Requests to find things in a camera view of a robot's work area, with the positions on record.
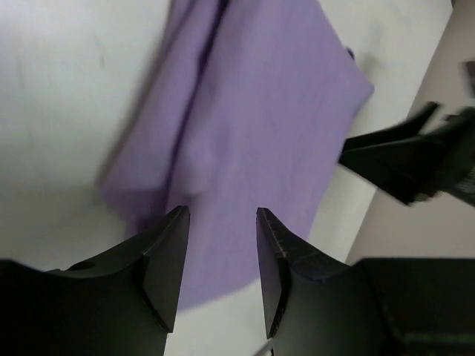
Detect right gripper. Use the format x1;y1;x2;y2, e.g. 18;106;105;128
338;102;474;205

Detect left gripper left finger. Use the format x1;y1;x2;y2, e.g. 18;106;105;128
1;206;190;355

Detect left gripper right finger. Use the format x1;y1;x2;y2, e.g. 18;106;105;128
256;208;474;355

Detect purple t-shirt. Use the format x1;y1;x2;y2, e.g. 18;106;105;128
101;1;373;310

